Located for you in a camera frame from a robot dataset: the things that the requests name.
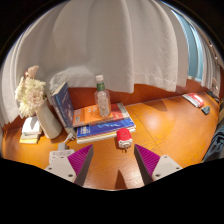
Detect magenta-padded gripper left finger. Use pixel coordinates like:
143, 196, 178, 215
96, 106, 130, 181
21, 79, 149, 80
43, 144, 94, 188

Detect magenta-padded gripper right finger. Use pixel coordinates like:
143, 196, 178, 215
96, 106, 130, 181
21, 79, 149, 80
133, 144, 184, 186

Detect yellow book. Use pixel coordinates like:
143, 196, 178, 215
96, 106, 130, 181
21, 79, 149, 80
19, 133, 41, 145

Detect white ceramic vase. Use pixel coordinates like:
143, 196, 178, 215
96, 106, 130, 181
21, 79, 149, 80
34, 98, 63, 140

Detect orange book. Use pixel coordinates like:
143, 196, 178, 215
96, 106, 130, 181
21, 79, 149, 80
72, 102, 131, 128

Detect dark grey cloth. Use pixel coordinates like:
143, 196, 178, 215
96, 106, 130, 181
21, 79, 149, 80
201, 114, 224, 163

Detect blue upright book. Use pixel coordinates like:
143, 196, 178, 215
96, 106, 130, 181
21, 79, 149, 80
50, 81, 76, 129

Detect small dark object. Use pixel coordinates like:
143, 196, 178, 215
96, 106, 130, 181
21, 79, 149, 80
200, 105, 212, 116

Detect red and white package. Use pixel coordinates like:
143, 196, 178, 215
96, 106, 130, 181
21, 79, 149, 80
182, 92, 205, 109

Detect clear plastic drink bottle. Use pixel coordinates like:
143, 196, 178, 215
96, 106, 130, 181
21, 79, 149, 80
93, 74, 112, 118

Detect white and pink flowers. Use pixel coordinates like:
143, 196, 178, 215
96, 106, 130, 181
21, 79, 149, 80
14, 65, 48, 118

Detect light blue curtain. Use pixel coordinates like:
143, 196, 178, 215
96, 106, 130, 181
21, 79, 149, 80
173, 9, 206, 83

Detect white curtain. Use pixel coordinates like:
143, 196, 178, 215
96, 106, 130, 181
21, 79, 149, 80
0, 0, 201, 128

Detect white power strip cable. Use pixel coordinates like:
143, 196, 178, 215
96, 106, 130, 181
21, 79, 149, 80
61, 132, 77, 151

